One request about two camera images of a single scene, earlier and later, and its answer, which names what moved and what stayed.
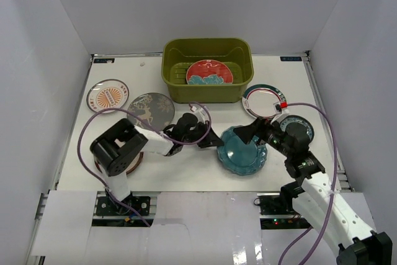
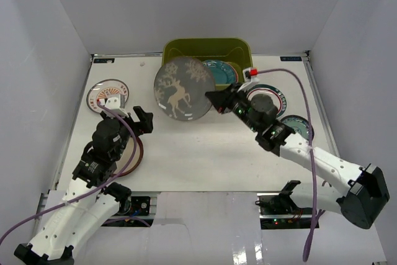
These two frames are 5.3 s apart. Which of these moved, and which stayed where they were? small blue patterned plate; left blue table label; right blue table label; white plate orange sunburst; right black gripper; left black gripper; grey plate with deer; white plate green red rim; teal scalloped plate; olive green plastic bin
Moved: teal scalloped plate; left black gripper; grey plate with deer; right black gripper
Stayed: small blue patterned plate; olive green plastic bin; white plate orange sunburst; white plate green red rim; right blue table label; left blue table label
